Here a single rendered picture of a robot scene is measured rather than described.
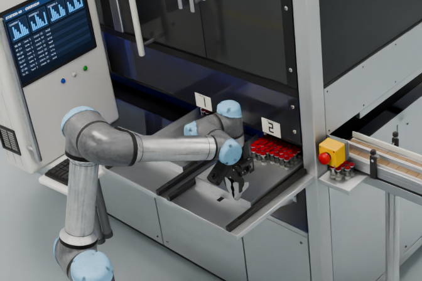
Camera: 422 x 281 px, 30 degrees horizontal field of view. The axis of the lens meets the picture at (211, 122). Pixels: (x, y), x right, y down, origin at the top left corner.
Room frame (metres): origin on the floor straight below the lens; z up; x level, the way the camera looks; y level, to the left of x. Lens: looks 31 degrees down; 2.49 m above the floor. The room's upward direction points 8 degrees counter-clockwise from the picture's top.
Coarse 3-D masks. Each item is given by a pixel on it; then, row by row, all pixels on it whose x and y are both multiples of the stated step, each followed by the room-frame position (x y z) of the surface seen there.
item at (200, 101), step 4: (196, 96) 2.66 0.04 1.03; (200, 96) 2.64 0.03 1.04; (204, 96) 2.62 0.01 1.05; (196, 100) 2.66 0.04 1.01; (200, 100) 2.64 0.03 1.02; (208, 100) 2.61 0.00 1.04; (200, 104) 2.64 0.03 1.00; (204, 104) 2.63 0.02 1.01; (208, 104) 2.61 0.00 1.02; (204, 108) 2.63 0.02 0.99; (208, 108) 2.61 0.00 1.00
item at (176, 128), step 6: (186, 114) 2.74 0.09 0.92; (192, 114) 2.75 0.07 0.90; (198, 114) 2.78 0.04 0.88; (180, 120) 2.71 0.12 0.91; (186, 120) 2.73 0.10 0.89; (192, 120) 2.74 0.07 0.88; (168, 126) 2.67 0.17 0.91; (174, 126) 2.68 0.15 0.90; (180, 126) 2.70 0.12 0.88; (156, 132) 2.63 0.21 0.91; (162, 132) 2.64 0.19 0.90; (168, 132) 2.66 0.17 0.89; (174, 132) 2.66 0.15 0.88; (180, 132) 2.66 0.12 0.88; (162, 162) 2.44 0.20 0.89; (168, 162) 2.42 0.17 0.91; (174, 162) 2.40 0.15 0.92; (180, 162) 2.44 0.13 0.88; (186, 162) 2.44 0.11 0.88; (192, 162) 2.39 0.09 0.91; (174, 168) 2.40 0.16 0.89; (180, 168) 2.37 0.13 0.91; (186, 168) 2.37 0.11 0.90
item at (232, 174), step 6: (246, 144) 2.17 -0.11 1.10; (246, 150) 2.16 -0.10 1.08; (246, 156) 2.16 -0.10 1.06; (240, 162) 2.14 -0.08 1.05; (246, 162) 2.14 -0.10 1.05; (252, 162) 2.16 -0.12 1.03; (234, 168) 2.12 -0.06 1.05; (240, 168) 2.12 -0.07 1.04; (246, 168) 2.15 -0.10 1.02; (252, 168) 2.15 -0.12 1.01; (228, 174) 2.14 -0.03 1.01; (234, 174) 2.11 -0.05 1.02; (240, 174) 2.11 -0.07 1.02; (234, 180) 2.12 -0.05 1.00
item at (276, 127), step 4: (264, 120) 2.40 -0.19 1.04; (268, 120) 2.38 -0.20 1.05; (264, 124) 2.40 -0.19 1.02; (268, 124) 2.39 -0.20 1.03; (276, 124) 2.36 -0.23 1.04; (264, 128) 2.40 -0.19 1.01; (268, 128) 2.39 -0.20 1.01; (276, 128) 2.36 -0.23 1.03; (268, 132) 2.39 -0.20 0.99; (276, 132) 2.36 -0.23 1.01; (280, 132) 2.35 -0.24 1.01; (276, 136) 2.36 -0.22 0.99; (280, 136) 2.35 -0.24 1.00
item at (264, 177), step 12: (264, 168) 2.33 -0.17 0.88; (276, 168) 2.32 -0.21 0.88; (300, 168) 2.28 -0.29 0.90; (204, 180) 2.31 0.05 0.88; (252, 180) 2.27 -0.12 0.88; (264, 180) 2.26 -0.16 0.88; (276, 180) 2.25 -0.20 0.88; (216, 192) 2.22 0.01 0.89; (228, 192) 2.17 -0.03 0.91; (252, 192) 2.20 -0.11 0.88; (264, 192) 2.15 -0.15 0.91; (240, 204) 2.13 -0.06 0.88; (252, 204) 2.10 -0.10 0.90
